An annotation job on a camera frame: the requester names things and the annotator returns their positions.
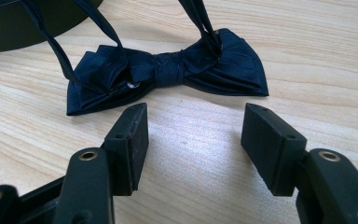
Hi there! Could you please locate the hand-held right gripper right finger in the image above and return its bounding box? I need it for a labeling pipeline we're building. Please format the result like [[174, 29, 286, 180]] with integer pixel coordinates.
[[241, 103, 358, 224]]

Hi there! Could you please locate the navy blue bow tie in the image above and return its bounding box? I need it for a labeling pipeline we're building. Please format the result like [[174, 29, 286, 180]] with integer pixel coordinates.
[[20, 0, 269, 117]]

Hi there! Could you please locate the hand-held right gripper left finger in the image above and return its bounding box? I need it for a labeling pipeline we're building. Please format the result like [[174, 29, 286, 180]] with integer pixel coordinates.
[[53, 103, 150, 224]]

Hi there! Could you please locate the dark round container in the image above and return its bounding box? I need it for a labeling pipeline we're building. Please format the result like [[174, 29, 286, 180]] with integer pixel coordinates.
[[0, 0, 103, 53]]

